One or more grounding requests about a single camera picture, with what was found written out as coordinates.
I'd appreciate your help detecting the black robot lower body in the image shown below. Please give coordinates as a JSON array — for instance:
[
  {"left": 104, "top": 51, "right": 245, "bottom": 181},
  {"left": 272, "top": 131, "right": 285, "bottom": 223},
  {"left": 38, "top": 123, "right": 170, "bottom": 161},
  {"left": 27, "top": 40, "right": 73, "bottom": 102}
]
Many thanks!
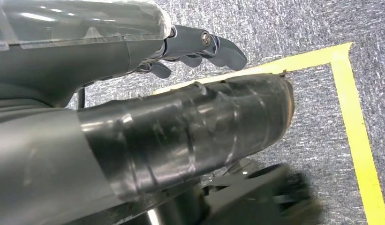
[{"left": 65, "top": 158, "right": 324, "bottom": 225}]

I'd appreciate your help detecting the yellow floor tape rectangle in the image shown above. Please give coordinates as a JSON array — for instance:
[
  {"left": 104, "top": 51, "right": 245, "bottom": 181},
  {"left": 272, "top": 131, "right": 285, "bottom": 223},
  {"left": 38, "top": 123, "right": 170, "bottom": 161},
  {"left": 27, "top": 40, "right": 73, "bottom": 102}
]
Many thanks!
[{"left": 153, "top": 42, "right": 385, "bottom": 225}]

